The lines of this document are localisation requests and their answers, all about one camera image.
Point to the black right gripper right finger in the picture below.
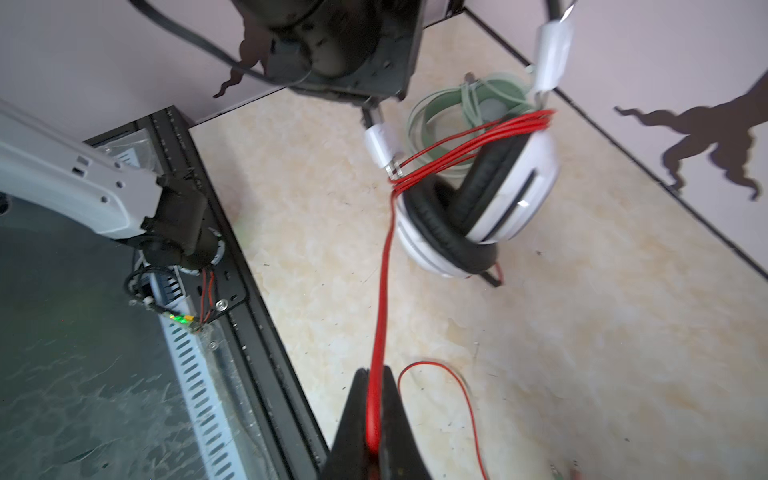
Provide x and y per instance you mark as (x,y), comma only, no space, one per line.
(399,457)

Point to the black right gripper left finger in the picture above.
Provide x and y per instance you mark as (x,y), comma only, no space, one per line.
(348,456)

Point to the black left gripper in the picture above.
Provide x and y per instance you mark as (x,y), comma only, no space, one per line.
(358,52)

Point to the mint green over-ear headphones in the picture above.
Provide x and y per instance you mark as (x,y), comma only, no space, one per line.
(445,118)

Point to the white black over-ear headphones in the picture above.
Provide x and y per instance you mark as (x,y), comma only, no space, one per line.
(451,214)

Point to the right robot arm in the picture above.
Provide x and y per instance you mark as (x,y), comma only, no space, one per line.
(174,219)

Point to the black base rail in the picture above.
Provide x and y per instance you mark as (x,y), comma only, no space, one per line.
(276,432)

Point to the white slotted cable duct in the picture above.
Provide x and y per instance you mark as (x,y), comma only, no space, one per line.
(203,399)

